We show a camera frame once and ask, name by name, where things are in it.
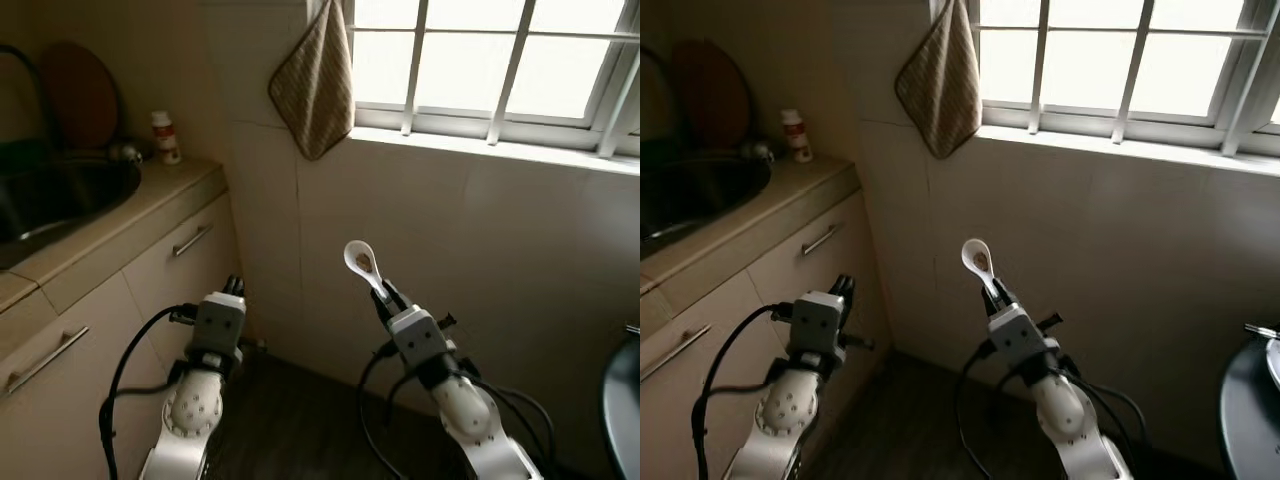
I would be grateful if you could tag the round brown cutting board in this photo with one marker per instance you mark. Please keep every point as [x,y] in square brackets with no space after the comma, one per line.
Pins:
[710,95]
[80,95]

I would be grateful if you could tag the beige kitchen cabinet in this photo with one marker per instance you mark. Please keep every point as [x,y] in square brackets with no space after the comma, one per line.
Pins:
[720,290]
[80,300]

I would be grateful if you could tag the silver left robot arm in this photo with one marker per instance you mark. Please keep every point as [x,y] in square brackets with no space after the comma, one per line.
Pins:
[195,410]
[785,410]

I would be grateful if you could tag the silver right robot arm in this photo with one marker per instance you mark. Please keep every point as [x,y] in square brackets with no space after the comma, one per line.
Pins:
[470,410]
[1065,405]

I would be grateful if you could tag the floral white plate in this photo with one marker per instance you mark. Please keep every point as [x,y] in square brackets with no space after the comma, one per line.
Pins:
[1275,365]

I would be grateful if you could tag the tall dark faucet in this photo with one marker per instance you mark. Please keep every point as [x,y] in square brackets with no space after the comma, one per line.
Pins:
[35,90]
[660,90]

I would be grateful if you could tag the stainless steel double sink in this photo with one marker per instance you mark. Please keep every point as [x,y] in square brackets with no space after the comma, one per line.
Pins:
[50,200]
[690,195]

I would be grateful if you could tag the black round table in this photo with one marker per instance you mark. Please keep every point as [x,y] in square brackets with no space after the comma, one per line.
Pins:
[1245,420]
[622,420]

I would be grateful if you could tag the brown checked hanging cloth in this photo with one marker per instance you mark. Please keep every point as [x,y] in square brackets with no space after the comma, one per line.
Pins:
[940,85]
[315,85]

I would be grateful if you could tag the white ceramic spoon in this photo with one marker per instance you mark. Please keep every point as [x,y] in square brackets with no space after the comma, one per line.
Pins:
[360,260]
[978,258]

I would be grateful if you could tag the white barred window frame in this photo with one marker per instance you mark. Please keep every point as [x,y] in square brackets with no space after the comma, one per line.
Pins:
[450,125]
[1080,125]

